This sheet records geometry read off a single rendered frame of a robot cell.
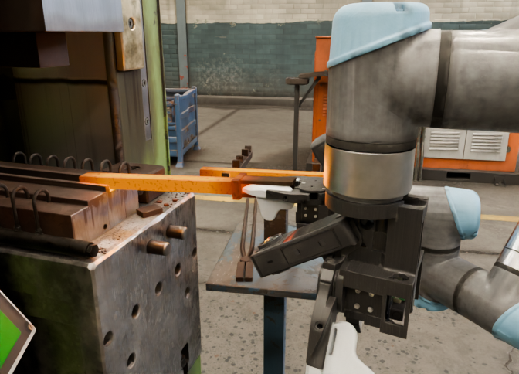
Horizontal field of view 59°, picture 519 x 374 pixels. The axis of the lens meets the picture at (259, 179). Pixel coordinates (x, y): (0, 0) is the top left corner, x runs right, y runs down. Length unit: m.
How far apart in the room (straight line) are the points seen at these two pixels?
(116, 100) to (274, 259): 0.78
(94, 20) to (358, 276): 0.63
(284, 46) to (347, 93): 8.03
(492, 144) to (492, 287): 3.85
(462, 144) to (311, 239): 4.07
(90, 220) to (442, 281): 0.59
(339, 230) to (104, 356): 0.57
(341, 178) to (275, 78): 8.08
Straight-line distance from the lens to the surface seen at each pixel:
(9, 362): 0.53
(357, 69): 0.36
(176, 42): 8.90
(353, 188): 0.37
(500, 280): 0.69
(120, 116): 1.16
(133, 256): 0.88
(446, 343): 2.24
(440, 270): 0.74
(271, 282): 1.16
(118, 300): 0.87
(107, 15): 0.89
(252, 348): 2.07
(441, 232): 0.72
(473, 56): 0.36
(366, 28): 0.36
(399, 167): 0.38
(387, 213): 0.39
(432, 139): 4.40
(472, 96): 0.36
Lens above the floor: 1.27
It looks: 18 degrees down
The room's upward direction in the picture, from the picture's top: straight up
